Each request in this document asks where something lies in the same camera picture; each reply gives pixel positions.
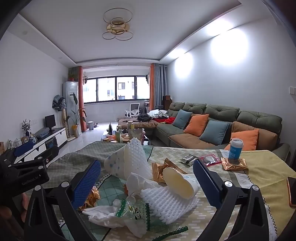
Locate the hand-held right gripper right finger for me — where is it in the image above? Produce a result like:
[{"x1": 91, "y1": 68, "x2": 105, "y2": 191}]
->
[{"x1": 193, "y1": 159, "x2": 271, "y2": 241}]

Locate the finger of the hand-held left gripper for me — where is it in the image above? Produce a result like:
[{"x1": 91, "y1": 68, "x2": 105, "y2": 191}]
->
[{"x1": 0, "y1": 141, "x2": 59, "y2": 172}]

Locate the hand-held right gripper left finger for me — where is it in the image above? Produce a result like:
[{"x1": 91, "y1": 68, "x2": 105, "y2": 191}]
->
[{"x1": 24, "y1": 159, "x2": 102, "y2": 241}]

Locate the large gold foil wrapper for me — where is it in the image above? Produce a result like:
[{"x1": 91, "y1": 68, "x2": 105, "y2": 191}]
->
[{"x1": 151, "y1": 158, "x2": 189, "y2": 184}]

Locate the white tissue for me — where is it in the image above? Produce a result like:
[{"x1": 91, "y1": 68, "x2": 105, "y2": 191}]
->
[
  {"x1": 82, "y1": 199, "x2": 148, "y2": 238},
  {"x1": 126, "y1": 173, "x2": 162, "y2": 197}
]

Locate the green printed clear plastic bag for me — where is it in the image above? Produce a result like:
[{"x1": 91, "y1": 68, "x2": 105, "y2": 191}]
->
[{"x1": 112, "y1": 198, "x2": 183, "y2": 232}]

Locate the dark vase with leafy branch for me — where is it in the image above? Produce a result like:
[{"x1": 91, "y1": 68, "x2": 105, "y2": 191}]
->
[{"x1": 21, "y1": 119, "x2": 31, "y2": 137}]

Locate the small gold foil wrapper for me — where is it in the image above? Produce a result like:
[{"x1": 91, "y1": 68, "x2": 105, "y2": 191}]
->
[{"x1": 79, "y1": 186, "x2": 101, "y2": 210}]

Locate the red-edged clear plastic bag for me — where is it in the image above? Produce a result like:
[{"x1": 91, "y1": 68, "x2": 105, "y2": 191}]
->
[{"x1": 198, "y1": 154, "x2": 222, "y2": 167}]

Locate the teal checked table mat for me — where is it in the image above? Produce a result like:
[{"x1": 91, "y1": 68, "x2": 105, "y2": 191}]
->
[{"x1": 55, "y1": 174, "x2": 208, "y2": 241}]

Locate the folded blue cloth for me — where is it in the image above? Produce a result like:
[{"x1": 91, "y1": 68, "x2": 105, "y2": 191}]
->
[{"x1": 35, "y1": 128, "x2": 50, "y2": 138}]

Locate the grey-green quilted blanket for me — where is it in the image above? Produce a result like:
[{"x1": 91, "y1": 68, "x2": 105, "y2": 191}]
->
[{"x1": 25, "y1": 141, "x2": 130, "y2": 200}]

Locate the plain white paper cup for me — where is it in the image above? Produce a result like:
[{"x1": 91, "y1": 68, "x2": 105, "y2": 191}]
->
[{"x1": 162, "y1": 167, "x2": 200, "y2": 200}]

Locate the dark snack packet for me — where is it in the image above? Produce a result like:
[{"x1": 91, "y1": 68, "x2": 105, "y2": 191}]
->
[{"x1": 180, "y1": 154, "x2": 198, "y2": 166}]

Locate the blue dotted paper cup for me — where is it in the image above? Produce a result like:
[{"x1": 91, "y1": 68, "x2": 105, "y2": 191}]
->
[{"x1": 104, "y1": 148, "x2": 127, "y2": 174}]

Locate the black monitor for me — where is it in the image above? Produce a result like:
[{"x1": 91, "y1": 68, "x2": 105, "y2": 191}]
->
[{"x1": 45, "y1": 114, "x2": 56, "y2": 133}]

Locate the white and black tv stand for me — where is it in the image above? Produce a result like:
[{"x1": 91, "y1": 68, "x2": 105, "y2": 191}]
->
[{"x1": 7, "y1": 127, "x2": 68, "y2": 163}]

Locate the blue cup with white lid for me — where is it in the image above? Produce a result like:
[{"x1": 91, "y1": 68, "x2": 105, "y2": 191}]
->
[{"x1": 228, "y1": 138, "x2": 244, "y2": 160}]

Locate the white foam fruit net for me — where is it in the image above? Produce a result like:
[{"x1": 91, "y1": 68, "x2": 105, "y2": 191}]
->
[
  {"x1": 124, "y1": 139, "x2": 154, "y2": 181},
  {"x1": 140, "y1": 185, "x2": 200, "y2": 224}
]

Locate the large blue cushion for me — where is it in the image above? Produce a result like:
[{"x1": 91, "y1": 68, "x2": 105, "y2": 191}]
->
[{"x1": 199, "y1": 120, "x2": 230, "y2": 146}]

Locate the yellow-green patterned tablecloth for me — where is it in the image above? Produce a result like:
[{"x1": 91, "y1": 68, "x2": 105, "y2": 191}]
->
[{"x1": 141, "y1": 146, "x2": 292, "y2": 241}]

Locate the hanging blue patterned cloth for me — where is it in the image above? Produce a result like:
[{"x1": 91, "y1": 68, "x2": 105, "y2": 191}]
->
[{"x1": 52, "y1": 95, "x2": 66, "y2": 112}]

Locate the orange cushion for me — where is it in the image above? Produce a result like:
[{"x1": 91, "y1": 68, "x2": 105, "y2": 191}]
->
[
  {"x1": 184, "y1": 113, "x2": 210, "y2": 137},
  {"x1": 224, "y1": 129, "x2": 259, "y2": 151}
]

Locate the green torn plastic strip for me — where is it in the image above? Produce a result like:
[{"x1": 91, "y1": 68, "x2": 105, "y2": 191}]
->
[{"x1": 155, "y1": 228, "x2": 189, "y2": 240}]

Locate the small blue cushion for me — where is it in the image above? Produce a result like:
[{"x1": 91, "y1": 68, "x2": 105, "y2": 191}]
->
[{"x1": 172, "y1": 109, "x2": 193, "y2": 130}]

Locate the tall leafy floor plant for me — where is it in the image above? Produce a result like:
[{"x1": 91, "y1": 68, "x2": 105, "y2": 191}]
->
[{"x1": 67, "y1": 93, "x2": 88, "y2": 137}]

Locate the white standing air conditioner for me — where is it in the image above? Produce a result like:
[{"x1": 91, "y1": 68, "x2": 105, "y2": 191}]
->
[{"x1": 62, "y1": 81, "x2": 79, "y2": 137}]

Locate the dark glass coffee table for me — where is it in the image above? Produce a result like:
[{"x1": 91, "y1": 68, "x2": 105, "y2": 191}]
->
[{"x1": 102, "y1": 120, "x2": 155, "y2": 146}]

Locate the green sectional sofa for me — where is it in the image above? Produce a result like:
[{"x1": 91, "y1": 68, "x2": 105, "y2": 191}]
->
[{"x1": 118, "y1": 102, "x2": 290, "y2": 163}]

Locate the orange curtain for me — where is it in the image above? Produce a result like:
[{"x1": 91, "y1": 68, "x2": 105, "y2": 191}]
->
[
  {"x1": 77, "y1": 66, "x2": 84, "y2": 132},
  {"x1": 149, "y1": 63, "x2": 158, "y2": 112}
]

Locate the white cloth pile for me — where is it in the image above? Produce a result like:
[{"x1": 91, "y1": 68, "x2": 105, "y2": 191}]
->
[{"x1": 149, "y1": 109, "x2": 168, "y2": 118}]

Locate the phone in orange case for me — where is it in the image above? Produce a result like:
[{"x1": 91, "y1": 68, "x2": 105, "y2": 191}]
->
[{"x1": 286, "y1": 176, "x2": 296, "y2": 208}]

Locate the black bag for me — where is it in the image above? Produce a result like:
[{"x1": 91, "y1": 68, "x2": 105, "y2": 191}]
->
[{"x1": 136, "y1": 113, "x2": 152, "y2": 122}]

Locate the white office chair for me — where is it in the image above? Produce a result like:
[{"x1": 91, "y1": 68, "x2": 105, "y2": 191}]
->
[{"x1": 125, "y1": 103, "x2": 141, "y2": 118}]

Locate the brown wooden cabinet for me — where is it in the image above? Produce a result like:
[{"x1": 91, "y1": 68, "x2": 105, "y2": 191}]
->
[{"x1": 162, "y1": 95, "x2": 173, "y2": 110}]

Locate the black-framed window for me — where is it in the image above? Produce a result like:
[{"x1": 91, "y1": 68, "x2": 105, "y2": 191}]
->
[{"x1": 83, "y1": 75, "x2": 151, "y2": 103}]

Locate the gold ring ceiling lamp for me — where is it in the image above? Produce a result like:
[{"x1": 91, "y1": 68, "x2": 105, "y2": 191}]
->
[{"x1": 102, "y1": 7, "x2": 134, "y2": 41}]

